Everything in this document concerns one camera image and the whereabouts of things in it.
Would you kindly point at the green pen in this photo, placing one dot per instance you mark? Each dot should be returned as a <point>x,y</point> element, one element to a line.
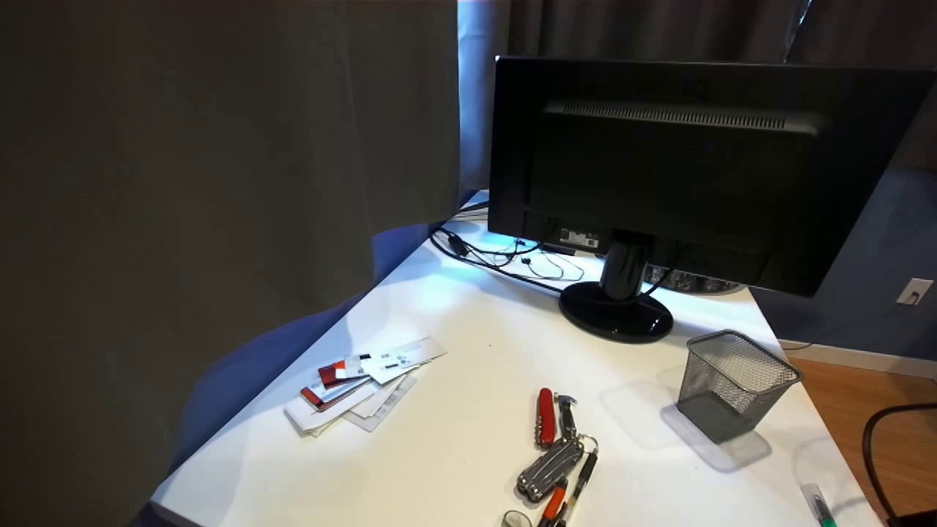
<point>822,510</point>

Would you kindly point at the white card with black print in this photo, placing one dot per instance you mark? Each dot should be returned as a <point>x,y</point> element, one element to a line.
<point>406,358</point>

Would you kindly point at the clear badge holder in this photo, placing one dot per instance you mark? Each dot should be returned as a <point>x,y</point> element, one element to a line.
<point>384,402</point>

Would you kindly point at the white card with red stripe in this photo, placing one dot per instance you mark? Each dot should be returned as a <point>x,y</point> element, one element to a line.
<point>340,374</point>

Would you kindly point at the black key fob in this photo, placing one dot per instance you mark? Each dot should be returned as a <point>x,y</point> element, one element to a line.
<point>567,416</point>

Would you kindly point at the large white card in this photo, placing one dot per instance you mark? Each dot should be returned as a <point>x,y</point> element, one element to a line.
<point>317,413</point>

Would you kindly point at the grey multi-tool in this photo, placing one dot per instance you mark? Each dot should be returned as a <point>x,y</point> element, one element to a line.
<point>548,472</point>

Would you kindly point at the black slim key tool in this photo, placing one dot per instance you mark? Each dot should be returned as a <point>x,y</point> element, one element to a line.
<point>582,485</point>

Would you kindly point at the black computer monitor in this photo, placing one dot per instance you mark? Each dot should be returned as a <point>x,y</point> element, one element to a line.
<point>703,164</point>

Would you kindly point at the small orange tool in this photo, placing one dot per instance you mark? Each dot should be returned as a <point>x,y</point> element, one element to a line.
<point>551,506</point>

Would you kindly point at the round silver token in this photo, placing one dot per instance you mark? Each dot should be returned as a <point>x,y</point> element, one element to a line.
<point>517,519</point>

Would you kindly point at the clear plastic lid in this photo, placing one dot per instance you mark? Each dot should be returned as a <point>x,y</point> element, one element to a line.
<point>722,454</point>

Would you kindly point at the white wall outlet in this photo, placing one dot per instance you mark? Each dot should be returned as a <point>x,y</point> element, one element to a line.
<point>915,292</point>

